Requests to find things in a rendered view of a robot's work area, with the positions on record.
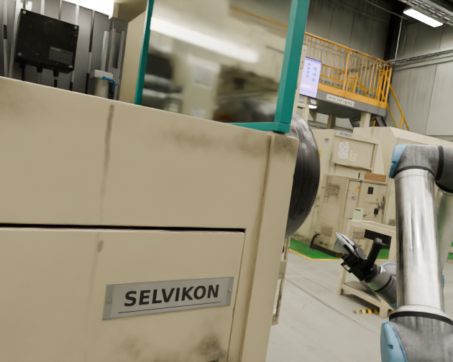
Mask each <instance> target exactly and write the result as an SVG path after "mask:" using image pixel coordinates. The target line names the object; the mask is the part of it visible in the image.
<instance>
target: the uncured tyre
mask: <svg viewBox="0 0 453 362"><path fill-rule="evenodd" d="M287 135H288V136H294V137H295V138H297V139H299V143H298V152H297V157H296V166H295V172H294V176H293V186H292V190H291V196H290V205H289V210H288V219H287V224H286V229H285V238H284V239H286V238H288V237H289V236H291V235H292V234H294V233H295V232H296V231H297V230H298V229H299V228H300V227H301V226H302V224H303V223H304V221H305V220H306V219H307V217H308V215H309V213H310V212H311V209H312V207H313V205H314V201H315V199H316V195H317V192H318V188H319V180H320V157H319V149H318V146H317V143H316V139H315V137H314V134H313V132H312V130H311V128H310V127H309V125H308V124H307V123H306V122H305V121H304V119H303V118H301V117H300V116H299V115H298V114H297V113H295V112H294V111H293V114H292V119H291V124H290V132H289V133H288V134H287Z"/></svg>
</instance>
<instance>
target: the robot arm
mask: <svg viewBox="0 0 453 362"><path fill-rule="evenodd" d="M388 177H389V178H391V179H394V183H395V244H396V263H393V262H387V263H384V264H383V265H381V266H378V265H377V264H375V260H376V258H377V256H378V254H379V251H380V250H381V248H382V247H383V243H382V239H379V238H375V240H374V241H373V242H372V248H371V249H370V252H369V254H368V256H367V255H366V254H365V252H364V251H363V250H362V248H361V247H359V246H358V245H357V244H356V243H355V242H354V241H353V240H352V239H350V238H349V237H347V236H345V235H343V234H340V233H337V232H335V233H334V235H335V236H336V238H337V240H336V242H335V243H334V250H335V251H336V252H338V251H343V252H344V254H342V259H343V261H344V262H342V263H341V265H342V266H343V267H344V265H347V266H348V267H349V270H347V269H346V268H345V267H344V268H345V269H346V270H347V271H348V272H349V273H353V274H354V275H355V276H356V277H357V278H358V279H359V280H360V281H363V280H365V283H366V284H367V285H368V286H369V287H370V288H371V289H373V290H374V291H375V292H376V293H377V294H378V295H379V296H380V297H381V298H382V299H383V300H384V301H385V302H387V303H388V304H389V306H390V307H392V308H393V309H394V311H393V312H392V313H390V315H389V321H385V322H383V323H382V325H381V329H380V332H381V334H380V355H381V362H453V319H451V317H449V316H448V315H447V314H446V313H445V307H444V291H443V290H444V285H445V278H444V274H443V273H442V272H443V270H444V265H445V263H446V260H447V257H448V253H449V250H450V247H451V245H452V240H453V148H452V147H448V146H444V145H440V146H437V145H420V144H398V145H396V146H395V147H394V149H393V154H392V158H391V162H390V169H389V174H388ZM434 181H435V185H436V186H437V187H438V190H437V194H436V199H435V194H434Z"/></svg>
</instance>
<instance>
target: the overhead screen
mask: <svg viewBox="0 0 453 362"><path fill-rule="evenodd" d="M321 64H322V61H318V60H315V59H312V58H309V57H306V59H305V64H304V69H303V73H302V78H301V87H300V93H299V95H300V96H305V97H308V98H312V99H316V97H317V92H318V86H319V78H320V73H321Z"/></svg>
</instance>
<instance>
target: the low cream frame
mask: <svg viewBox="0 0 453 362"><path fill-rule="evenodd" d="M354 226H357V227H360V228H364V229H365V235H364V238H366V239H365V247H364V252H365V254H366V255H367V256H368V254H369V252H370V249H371V243H372V240H373V241H374V240H375V238H379V239H382V243H383V244H386V245H390V252H389V257H388V262H393V263H395V261H396V244H395V227H392V226H387V225H383V224H381V223H376V222H373V221H356V220H348V224H347V233H346V236H347V237H349V238H350V239H352V235H353V230H354ZM346 275H347V270H346V269H345V268H344V267H343V266H342V265H341V269H340V274H339V283H338V287H337V294H339V295H343V293H344V289H345V290H347V291H348V292H351V293H352V294H355V295H357V296H358V297H361V298H362V299H364V300H367V301H368V302H371V303H373V304H374V305H376V306H378V307H380V312H379V316H381V317H387V312H388V309H392V307H390V306H389V304H388V303H387V302H385V301H384V300H383V299H382V298H381V297H380V296H379V295H378V294H377V293H376V292H375V291H374V290H373V289H371V288H370V287H369V286H368V285H367V284H366V283H365V280H363V281H360V280H359V281H358V282H345V279H346Z"/></svg>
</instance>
